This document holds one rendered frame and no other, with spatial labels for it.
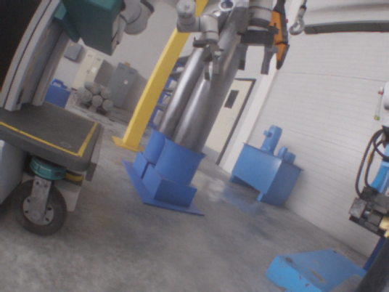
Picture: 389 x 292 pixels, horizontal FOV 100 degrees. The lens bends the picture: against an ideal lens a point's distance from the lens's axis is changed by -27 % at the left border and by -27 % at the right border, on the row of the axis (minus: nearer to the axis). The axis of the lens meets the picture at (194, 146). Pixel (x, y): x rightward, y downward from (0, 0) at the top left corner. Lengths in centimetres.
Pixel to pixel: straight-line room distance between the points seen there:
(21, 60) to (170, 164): 100
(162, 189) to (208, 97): 62
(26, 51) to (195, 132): 102
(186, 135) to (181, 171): 22
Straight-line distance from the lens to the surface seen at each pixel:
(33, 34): 75
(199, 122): 135
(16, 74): 75
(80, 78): 999
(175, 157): 134
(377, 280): 68
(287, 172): 313
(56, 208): 69
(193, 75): 168
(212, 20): 121
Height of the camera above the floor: 49
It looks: 4 degrees down
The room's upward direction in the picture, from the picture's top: 24 degrees clockwise
